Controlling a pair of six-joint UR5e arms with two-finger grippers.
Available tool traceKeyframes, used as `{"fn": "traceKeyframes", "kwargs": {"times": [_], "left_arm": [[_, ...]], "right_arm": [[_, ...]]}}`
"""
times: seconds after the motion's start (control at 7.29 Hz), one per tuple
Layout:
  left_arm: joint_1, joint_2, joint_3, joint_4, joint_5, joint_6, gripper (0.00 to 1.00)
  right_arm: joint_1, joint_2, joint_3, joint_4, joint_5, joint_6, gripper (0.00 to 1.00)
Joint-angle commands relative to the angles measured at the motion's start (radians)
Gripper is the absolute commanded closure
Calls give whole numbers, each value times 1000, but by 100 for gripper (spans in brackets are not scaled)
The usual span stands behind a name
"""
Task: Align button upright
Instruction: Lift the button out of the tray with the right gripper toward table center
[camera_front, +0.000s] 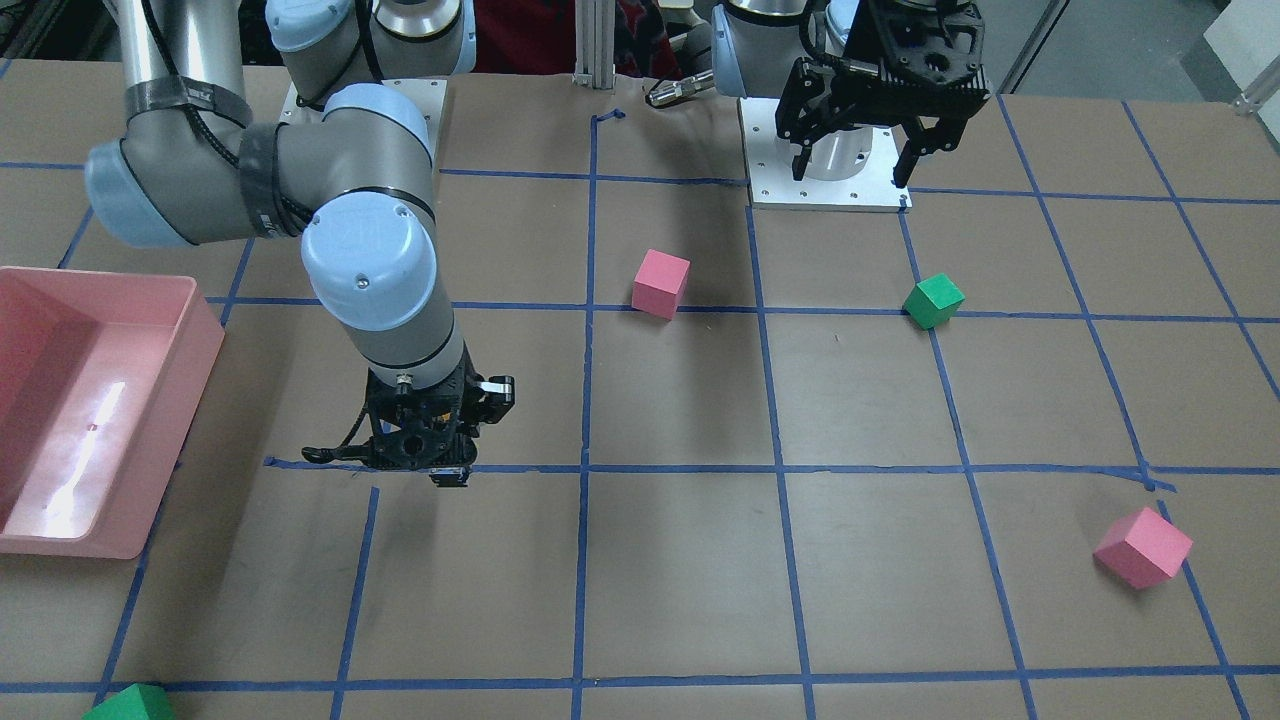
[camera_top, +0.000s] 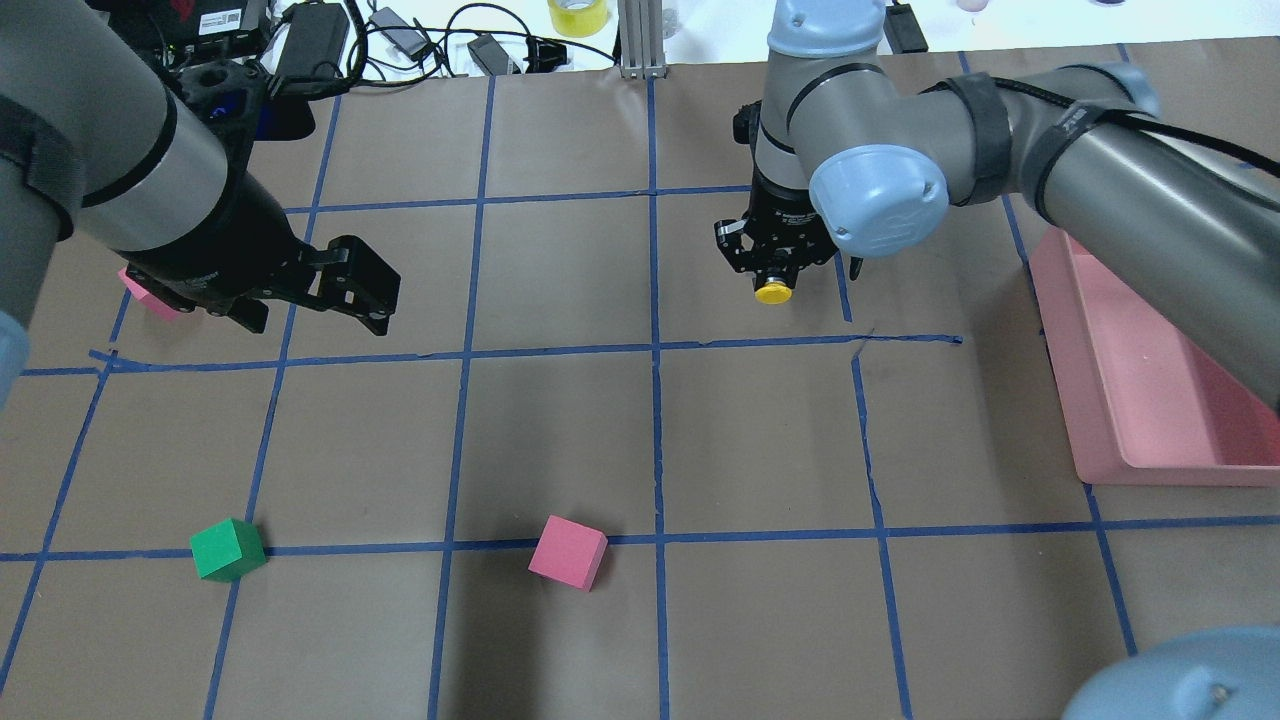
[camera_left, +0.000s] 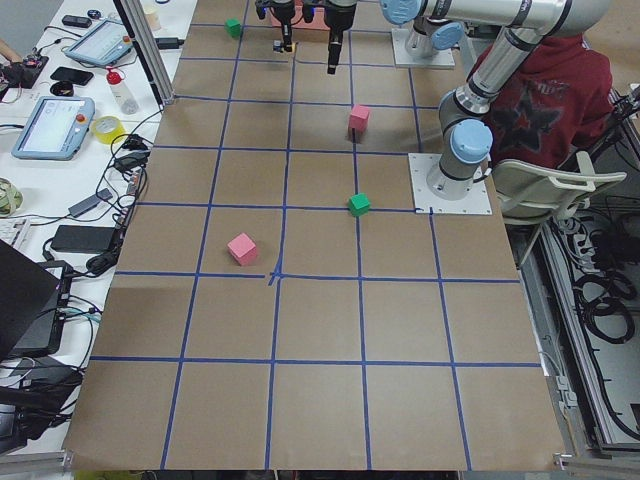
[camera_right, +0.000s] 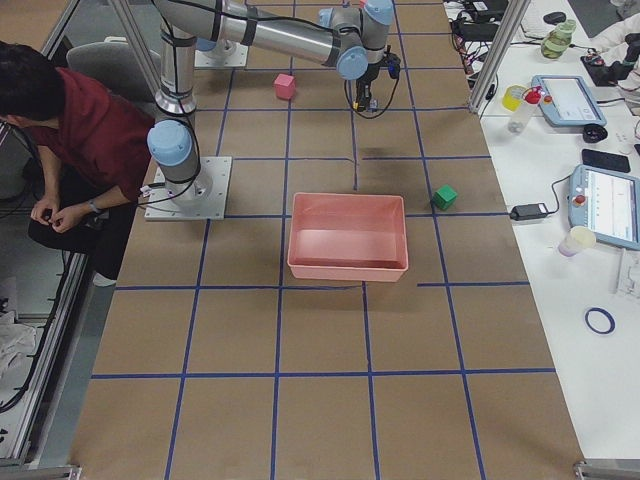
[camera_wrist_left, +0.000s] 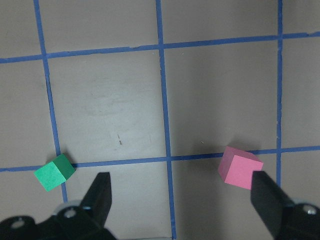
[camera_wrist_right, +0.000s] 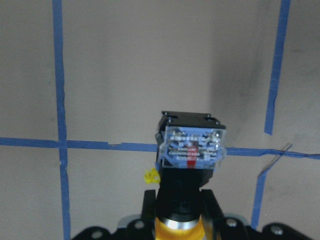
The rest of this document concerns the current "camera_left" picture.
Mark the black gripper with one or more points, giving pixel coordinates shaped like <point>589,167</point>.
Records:
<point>336,20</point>
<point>283,12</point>

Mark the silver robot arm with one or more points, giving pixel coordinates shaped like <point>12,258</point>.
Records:
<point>524,25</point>
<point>428,31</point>

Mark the pink plastic bin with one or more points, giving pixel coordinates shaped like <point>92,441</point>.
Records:
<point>317,22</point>

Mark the green cube far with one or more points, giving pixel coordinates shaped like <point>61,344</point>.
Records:
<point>233,27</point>

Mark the green cube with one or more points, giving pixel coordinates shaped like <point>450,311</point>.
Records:
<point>233,27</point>
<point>359,204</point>

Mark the pink cube near centre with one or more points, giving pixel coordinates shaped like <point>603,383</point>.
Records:
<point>359,118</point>

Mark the pink cube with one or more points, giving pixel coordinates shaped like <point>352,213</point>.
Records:
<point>243,249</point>
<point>359,118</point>

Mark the paper cup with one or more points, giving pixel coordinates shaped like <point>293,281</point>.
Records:
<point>152,17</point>

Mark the green cube centre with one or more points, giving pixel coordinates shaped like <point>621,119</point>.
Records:
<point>359,204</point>

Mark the red cap squeeze bottle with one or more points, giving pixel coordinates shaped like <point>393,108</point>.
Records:
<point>122,94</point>

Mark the teach pendant far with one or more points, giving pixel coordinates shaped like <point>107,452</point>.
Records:
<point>103,45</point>

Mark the teach pendant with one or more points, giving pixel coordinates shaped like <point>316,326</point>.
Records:
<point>56,128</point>
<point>103,45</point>

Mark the yellow tape roll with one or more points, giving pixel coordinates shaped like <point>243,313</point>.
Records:
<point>108,130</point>

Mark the black smartphone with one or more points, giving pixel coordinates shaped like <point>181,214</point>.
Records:
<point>75,76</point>

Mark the pink cube front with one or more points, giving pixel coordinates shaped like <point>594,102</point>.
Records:
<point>243,249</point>

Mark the person in red hoodie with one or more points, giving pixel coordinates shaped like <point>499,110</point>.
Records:
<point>557,101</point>

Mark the grey office chair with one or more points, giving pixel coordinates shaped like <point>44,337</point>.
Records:
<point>530,194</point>

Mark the teach pendant near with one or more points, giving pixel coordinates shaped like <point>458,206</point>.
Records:
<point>56,128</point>

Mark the brown paper table cover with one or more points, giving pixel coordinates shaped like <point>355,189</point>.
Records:
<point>391,341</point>

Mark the black power adapter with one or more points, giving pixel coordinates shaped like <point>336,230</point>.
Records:
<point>82,239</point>

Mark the black laptop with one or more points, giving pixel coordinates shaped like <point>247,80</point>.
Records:
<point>33,296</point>

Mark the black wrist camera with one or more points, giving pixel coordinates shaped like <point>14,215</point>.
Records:
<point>307,10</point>

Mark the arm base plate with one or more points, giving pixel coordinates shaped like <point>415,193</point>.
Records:
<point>422,55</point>
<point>435,193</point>

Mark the aluminium frame post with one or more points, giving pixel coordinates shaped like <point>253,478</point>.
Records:
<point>133,18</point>

